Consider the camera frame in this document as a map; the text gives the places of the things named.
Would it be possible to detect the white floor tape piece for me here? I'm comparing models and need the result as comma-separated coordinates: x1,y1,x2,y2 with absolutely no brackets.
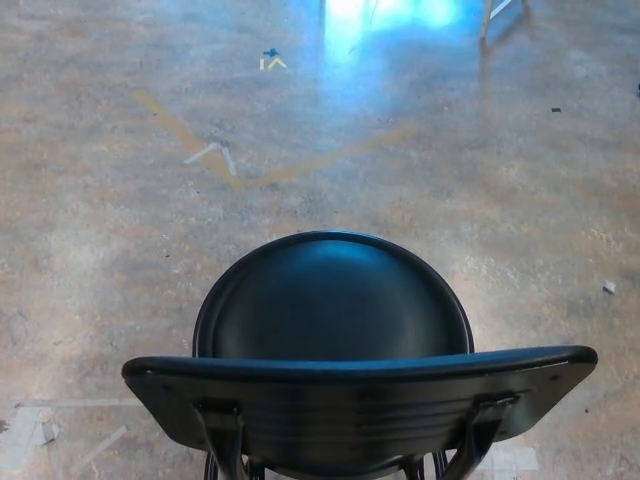
183,141,222,167
219,144,238,177

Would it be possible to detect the light wooden furniture leg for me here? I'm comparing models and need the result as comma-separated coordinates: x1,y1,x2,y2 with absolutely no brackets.
478,0,531,42

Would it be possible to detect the long yellow floor tape strip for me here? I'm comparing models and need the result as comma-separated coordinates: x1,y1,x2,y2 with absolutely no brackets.
132,90,248,193
244,125,419,189

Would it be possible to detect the torn grey tape scrap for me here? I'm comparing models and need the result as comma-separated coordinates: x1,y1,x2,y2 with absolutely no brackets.
38,421,62,447

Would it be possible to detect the black round-seat swivel chair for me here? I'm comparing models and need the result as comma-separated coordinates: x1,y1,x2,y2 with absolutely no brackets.
121,229,599,480

